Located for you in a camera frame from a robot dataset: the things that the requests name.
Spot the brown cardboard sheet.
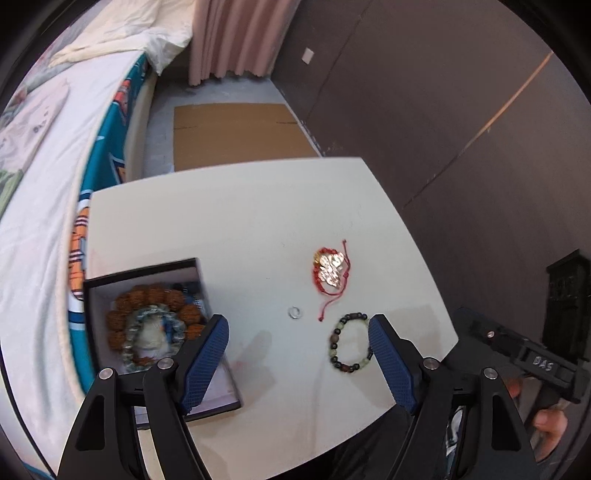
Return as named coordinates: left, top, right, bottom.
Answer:
left=173, top=104, right=324, bottom=174

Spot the red string gold charm bracelet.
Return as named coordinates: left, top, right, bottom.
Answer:
left=311, top=239, right=352, bottom=321

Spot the cream upholstered bed frame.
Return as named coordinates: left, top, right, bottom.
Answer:
left=124, top=69, right=160, bottom=183

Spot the pale blue-green bead bracelet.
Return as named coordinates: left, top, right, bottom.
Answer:
left=121, top=305, right=188, bottom=374

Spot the person's right hand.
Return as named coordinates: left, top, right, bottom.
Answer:
left=505, top=377, right=570, bottom=462

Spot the light blue patterned cloth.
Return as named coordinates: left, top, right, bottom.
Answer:
left=4, top=28, right=70, bottom=112

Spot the white duvet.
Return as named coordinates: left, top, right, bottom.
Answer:
left=48, top=0, right=195, bottom=77

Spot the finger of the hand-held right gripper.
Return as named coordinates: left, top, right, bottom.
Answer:
left=455, top=306, right=527, bottom=365

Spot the wide pink curtain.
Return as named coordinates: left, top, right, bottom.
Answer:
left=188, top=0, right=301, bottom=86

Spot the pale printed shirt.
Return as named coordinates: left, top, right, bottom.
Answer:
left=0, top=76, right=72, bottom=171

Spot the black jewelry box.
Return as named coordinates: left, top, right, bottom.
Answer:
left=83, top=258, right=242, bottom=423

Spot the black cabinet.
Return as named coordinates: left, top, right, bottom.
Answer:
left=546, top=249, right=591, bottom=358

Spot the white table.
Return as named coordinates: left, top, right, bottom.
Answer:
left=85, top=157, right=460, bottom=480

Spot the brown seed bead bracelet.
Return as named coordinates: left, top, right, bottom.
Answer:
left=105, top=284, right=208, bottom=365

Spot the green plaid cloth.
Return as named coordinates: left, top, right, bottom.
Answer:
left=0, top=168, right=24, bottom=217

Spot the clear plastic bag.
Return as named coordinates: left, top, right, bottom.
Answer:
left=136, top=320, right=169, bottom=361

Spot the white fleece blanket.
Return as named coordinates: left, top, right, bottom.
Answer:
left=0, top=51, right=141, bottom=462

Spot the dark and green bead bracelet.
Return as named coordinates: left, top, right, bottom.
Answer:
left=329, top=313, right=374, bottom=374

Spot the blue printed bed sheet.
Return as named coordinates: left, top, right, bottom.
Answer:
left=65, top=62, right=153, bottom=398

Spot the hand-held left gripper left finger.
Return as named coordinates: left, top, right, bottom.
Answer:
left=58, top=314, right=230, bottom=480

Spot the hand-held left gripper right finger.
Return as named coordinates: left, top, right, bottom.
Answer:
left=368, top=314, right=541, bottom=480

